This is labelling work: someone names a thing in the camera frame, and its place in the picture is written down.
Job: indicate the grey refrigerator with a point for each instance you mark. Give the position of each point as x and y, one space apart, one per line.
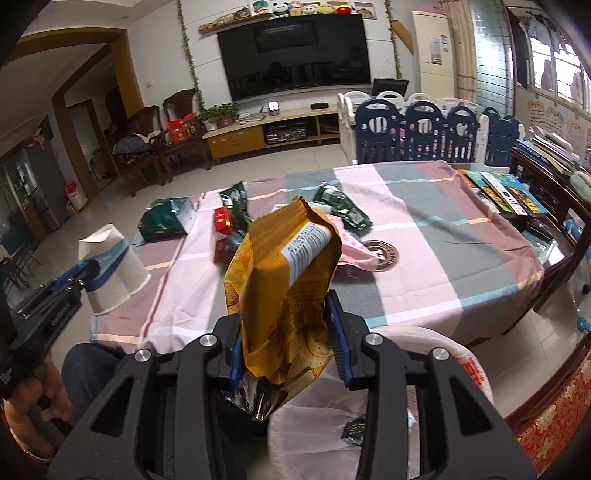
41 184

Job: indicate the person's leg in jeans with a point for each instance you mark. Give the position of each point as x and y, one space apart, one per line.
87 369

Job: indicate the crumpled green snack wrapper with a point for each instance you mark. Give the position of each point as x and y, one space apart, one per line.
238 203

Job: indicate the red small box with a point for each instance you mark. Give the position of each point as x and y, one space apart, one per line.
222 220

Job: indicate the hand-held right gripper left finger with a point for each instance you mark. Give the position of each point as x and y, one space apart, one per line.
236 364

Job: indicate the white standing air conditioner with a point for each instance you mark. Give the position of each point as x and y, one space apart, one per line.
431 46

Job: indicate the potted green plant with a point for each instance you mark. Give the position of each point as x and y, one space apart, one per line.
221 113

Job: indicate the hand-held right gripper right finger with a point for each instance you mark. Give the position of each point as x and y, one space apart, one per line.
339 350

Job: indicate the person's left forearm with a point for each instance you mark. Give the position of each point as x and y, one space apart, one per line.
18 450

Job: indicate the dark red packet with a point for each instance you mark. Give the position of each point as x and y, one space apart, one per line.
225 249

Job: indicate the person's left hand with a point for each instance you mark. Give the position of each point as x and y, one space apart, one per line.
41 406

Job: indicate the white plastic bag red print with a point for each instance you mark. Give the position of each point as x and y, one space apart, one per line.
309 415

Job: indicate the white paper cup blue band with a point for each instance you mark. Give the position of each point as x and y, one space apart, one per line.
111 277

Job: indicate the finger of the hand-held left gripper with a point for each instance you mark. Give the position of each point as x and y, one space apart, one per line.
87 274

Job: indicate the flat green snack wrapper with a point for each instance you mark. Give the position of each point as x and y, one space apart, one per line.
344 207

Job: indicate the green ivy garland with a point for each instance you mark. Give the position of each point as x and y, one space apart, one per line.
395 41
189 55

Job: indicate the dark wooden armchair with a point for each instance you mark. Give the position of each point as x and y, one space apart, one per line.
143 124
182 106

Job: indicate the row of plush toys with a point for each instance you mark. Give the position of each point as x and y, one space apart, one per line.
304 7

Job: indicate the teal paper bag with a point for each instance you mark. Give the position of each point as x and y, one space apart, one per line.
161 221

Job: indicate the large black television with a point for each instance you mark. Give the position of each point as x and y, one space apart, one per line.
295 55

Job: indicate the small green wrapper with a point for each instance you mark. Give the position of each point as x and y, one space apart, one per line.
355 429

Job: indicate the round dark lid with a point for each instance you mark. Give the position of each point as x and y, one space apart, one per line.
388 254

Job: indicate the dark wooden bench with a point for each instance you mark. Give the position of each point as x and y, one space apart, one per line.
554 194

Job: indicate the pink plastic bag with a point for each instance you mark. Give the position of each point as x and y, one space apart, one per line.
358 254

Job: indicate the plaid pink grey tablecloth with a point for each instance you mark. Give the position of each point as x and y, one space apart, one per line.
415 221

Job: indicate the black monitor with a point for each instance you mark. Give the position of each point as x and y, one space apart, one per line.
390 87

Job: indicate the row of picture books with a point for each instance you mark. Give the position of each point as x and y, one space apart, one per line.
508 189

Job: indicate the red patterned cushion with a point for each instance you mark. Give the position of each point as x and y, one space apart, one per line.
554 424

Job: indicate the yellow snack bag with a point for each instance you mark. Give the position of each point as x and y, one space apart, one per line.
277 286

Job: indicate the red gift box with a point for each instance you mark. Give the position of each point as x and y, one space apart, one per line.
184 129

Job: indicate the blue white playpen fence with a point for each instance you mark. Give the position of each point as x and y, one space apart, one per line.
420 129

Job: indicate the stack of books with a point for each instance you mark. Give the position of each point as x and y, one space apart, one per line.
554 147

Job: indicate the wooden tv cabinet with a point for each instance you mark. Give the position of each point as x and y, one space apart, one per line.
231 138

